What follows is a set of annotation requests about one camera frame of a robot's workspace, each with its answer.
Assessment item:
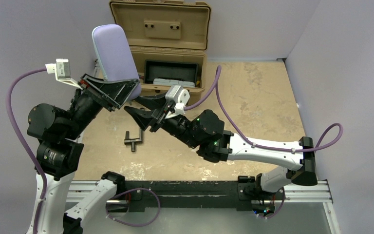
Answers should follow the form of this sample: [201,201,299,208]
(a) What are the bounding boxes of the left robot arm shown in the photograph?
[27,75,140,234]

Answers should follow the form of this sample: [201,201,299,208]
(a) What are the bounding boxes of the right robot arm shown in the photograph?
[124,95,318,193]

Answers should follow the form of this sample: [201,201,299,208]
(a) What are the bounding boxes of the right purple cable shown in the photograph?
[183,65,344,154]

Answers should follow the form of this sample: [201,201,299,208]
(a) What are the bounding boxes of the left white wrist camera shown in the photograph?
[45,58,81,89]

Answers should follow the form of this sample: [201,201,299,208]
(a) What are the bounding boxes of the lilac zippered umbrella case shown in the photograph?
[91,24,142,100]

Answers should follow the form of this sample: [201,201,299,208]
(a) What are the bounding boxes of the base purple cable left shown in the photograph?
[105,188,161,228]

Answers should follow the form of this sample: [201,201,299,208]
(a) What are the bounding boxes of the black base bar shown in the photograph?
[107,176,285,215]

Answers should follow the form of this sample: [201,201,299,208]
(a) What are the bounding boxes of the black tray in toolbox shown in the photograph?
[144,60,199,87]

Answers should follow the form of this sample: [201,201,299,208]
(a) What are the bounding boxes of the grey box in toolbox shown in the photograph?
[153,78,195,88]

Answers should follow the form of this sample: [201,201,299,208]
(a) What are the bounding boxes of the black metal crank handle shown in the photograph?
[124,128,144,153]

